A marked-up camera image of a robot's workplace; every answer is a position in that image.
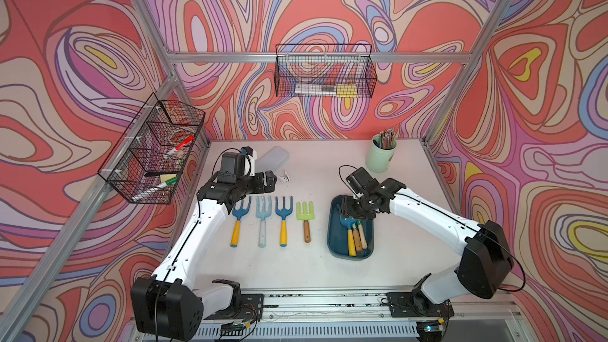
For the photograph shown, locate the dark blue rake yellow handle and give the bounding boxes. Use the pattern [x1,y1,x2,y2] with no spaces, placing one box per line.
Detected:
[275,196,294,247]

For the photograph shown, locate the light blue rake white handle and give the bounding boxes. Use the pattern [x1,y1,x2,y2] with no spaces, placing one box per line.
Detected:
[256,196,272,248]

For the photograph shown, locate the green rake wooden handle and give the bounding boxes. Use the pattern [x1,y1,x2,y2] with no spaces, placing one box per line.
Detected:
[296,201,315,243]

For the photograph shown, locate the teal storage box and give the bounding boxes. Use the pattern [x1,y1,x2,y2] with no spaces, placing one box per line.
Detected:
[326,196,374,261]

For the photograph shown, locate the blue tool yellow handle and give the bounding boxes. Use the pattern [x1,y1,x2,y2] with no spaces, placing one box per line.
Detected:
[339,216,356,257]

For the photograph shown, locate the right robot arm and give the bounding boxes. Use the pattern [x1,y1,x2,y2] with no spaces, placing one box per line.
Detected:
[340,167,518,317]

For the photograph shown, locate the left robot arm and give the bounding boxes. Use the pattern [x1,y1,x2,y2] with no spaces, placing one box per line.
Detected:
[131,147,276,341]

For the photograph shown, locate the translucent plastic case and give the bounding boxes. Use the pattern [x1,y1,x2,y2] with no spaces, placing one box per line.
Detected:
[255,147,290,175]

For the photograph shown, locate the green pencil cup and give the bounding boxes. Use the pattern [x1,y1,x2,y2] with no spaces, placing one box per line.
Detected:
[365,134,397,174]

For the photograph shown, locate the red marker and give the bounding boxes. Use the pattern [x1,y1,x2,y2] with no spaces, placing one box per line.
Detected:
[166,136,195,156]

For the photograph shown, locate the pencils in cup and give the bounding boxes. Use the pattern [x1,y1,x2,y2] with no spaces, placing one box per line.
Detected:
[373,128,396,150]

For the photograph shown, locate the green white marker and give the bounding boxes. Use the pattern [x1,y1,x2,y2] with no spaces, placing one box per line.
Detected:
[131,174,178,204]

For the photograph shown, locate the yellow eraser in basket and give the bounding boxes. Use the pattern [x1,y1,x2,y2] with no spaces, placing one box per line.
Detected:
[336,84,359,99]

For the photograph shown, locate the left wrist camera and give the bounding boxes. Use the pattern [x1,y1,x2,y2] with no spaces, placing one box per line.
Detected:
[241,147,257,176]

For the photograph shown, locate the left wire basket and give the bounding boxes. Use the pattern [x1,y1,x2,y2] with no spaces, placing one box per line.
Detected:
[98,93,206,205]

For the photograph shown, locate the wire basket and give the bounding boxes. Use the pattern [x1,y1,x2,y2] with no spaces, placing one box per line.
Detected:
[98,93,206,205]
[274,42,378,99]

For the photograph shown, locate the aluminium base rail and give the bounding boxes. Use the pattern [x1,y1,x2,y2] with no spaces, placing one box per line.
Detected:
[193,288,534,341]

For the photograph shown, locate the back wire basket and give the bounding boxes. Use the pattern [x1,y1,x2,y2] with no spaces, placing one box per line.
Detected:
[274,42,378,99]

